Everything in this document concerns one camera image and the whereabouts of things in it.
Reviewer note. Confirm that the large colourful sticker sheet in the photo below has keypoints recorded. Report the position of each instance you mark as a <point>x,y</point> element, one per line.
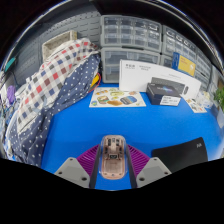
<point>115,97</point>

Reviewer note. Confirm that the dark small cardboard box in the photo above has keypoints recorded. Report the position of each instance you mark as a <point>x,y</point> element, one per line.
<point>160,93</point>

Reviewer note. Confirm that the white keyboard box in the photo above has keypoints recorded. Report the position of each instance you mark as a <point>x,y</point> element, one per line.
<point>140,75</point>

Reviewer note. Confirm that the red blue checkered cloth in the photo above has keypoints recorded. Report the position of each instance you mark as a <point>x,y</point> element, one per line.
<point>53,76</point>

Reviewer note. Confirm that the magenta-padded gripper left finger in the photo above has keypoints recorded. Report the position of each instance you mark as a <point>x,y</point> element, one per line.
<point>71,168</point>

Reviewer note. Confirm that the navy polka dot cloth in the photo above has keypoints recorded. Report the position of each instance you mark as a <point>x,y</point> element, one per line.
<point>50,123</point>

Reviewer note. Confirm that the green potted plant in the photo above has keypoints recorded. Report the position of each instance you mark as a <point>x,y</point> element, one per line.
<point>220,98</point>

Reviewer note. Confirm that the black mouse pad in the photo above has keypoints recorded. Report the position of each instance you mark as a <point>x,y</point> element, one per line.
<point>180,155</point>

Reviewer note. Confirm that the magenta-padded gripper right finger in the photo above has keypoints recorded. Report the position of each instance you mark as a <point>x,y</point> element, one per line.
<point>153,168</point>

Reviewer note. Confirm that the small colourful sticker sheet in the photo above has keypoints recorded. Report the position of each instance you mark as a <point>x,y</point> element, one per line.
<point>196,106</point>

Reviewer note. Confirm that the yellow plastic object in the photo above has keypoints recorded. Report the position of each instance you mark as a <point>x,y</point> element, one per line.
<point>95,81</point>

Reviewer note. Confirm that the teal plastic bin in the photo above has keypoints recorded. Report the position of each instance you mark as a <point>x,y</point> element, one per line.
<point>10,64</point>

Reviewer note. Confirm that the white woven basket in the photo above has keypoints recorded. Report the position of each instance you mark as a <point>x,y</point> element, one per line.
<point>56,41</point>

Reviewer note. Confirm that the yellow and blue box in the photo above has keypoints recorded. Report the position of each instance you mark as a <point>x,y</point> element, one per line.
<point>185,64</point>

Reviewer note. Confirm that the transparent rose gold computer mouse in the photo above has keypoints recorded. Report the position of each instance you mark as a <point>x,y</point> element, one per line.
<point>113,160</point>

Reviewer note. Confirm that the dark grey pegboard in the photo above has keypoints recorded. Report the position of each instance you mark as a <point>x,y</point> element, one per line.
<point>33,56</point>

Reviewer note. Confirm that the clear plastic package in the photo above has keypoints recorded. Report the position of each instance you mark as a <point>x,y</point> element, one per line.
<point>204,99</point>

